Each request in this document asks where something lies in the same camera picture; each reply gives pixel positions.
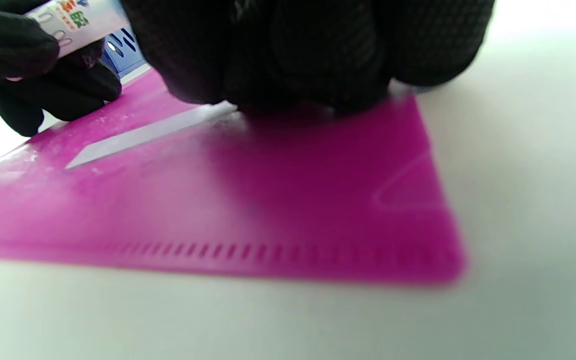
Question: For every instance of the pink L-shaped folder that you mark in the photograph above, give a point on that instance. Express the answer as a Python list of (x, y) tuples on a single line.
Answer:
[(293, 210)]

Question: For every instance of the white glue stick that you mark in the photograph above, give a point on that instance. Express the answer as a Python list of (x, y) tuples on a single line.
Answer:
[(83, 22)]

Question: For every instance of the blue plastic file rack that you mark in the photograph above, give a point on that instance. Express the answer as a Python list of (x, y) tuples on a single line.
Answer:
[(125, 57)]

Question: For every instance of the person's right hand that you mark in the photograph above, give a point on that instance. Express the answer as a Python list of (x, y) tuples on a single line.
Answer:
[(308, 50)]

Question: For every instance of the person's left hand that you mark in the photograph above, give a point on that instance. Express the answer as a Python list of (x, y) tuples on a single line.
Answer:
[(13, 55)]

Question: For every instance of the pale purple sticky note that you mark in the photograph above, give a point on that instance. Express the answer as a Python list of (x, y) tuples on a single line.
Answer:
[(143, 135)]

